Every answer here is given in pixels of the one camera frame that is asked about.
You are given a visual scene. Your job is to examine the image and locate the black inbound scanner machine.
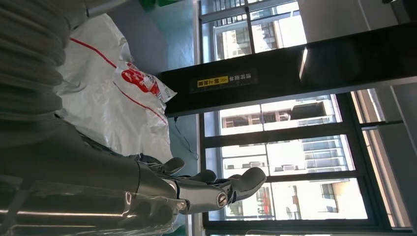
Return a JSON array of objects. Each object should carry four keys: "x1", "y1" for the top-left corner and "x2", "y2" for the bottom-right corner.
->
[{"x1": 157, "y1": 22, "x2": 417, "y2": 119}]

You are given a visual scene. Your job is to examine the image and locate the thin black table cable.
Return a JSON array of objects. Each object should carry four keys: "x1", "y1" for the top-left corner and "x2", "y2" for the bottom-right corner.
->
[{"x1": 173, "y1": 117, "x2": 200, "y2": 161}]

